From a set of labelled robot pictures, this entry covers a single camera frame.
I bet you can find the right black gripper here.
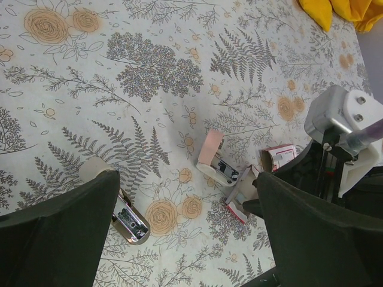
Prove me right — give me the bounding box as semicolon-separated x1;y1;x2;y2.
273;141;382;209

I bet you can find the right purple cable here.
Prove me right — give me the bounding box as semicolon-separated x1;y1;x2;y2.
352;118;383;144

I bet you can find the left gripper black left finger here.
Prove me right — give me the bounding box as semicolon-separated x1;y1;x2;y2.
1;171;120;286

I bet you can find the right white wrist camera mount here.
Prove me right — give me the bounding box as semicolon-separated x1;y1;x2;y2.
304;85;382;196

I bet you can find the floral patterned mat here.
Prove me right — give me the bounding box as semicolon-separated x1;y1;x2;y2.
1;1;370;286

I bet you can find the staple box tray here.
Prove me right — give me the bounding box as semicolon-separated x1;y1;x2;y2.
225;165;259;224

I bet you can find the yellow cloth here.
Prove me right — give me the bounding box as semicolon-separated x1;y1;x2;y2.
299;0;382;33

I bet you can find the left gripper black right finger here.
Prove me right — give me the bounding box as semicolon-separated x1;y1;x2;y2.
244;172;382;286

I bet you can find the metal stapler magazine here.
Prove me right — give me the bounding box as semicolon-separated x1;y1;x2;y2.
79;157;150;245

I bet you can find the red staple box sleeve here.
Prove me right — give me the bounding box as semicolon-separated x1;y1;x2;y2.
261;143;297;172

